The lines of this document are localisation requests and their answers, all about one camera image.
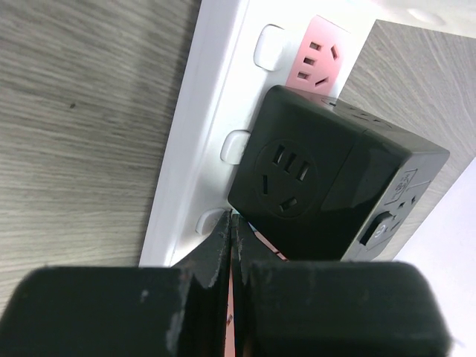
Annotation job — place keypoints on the pink cube socket adapter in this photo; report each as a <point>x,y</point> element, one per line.
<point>319,58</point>

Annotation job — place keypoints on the white power strip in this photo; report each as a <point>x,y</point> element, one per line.
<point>240,49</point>

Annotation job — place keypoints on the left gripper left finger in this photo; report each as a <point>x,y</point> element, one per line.
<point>124,311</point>

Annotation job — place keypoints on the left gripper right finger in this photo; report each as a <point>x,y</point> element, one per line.
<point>309,308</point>

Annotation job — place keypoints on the black cube plug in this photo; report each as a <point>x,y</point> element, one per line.
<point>323,180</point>

